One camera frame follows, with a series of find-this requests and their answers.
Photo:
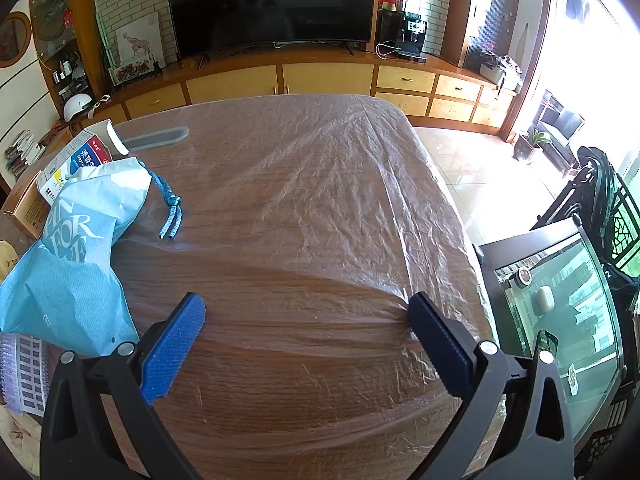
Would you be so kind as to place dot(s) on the wooden television cabinet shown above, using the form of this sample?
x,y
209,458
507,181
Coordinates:
x,y
325,77

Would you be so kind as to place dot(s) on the black coffee machine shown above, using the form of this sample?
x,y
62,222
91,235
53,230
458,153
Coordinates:
x,y
410,35

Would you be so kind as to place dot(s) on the brown cardboard box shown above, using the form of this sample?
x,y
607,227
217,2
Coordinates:
x,y
25,210

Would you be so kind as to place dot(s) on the dark armchair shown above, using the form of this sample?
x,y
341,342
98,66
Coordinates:
x,y
565,125

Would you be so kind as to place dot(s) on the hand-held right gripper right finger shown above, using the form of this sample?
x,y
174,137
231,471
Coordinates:
x,y
440,345

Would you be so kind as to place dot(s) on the white goggles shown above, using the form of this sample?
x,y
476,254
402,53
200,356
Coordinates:
x,y
100,102

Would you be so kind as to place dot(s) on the white helmet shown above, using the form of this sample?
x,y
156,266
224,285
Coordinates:
x,y
77,105

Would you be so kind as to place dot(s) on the black folding stroller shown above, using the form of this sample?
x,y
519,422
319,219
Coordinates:
x,y
595,185

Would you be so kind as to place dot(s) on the white box with blue print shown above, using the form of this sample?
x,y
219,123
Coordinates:
x,y
80,152

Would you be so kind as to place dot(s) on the black flat television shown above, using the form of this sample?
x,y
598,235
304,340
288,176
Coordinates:
x,y
270,0

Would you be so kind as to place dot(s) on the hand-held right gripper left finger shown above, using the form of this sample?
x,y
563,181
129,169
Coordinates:
x,y
172,350

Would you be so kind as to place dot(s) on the floral picture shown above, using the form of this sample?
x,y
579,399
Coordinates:
x,y
132,70

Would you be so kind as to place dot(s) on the white animal picture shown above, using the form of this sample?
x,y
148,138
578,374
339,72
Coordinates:
x,y
140,42

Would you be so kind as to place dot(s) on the stack of books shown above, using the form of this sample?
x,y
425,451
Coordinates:
x,y
22,152

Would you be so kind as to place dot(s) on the black framed glass tank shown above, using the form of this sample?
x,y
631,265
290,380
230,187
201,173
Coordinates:
x,y
550,300

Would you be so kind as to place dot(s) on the round framed picture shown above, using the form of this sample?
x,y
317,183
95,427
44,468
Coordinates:
x,y
12,40

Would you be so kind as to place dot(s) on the wooden display shelf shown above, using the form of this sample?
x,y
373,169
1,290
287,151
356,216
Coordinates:
x,y
82,20

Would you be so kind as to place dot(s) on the potted plant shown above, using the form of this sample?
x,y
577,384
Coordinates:
x,y
532,142

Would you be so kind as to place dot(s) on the purple ribbed plastic tray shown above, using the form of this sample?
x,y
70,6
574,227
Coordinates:
x,y
25,375

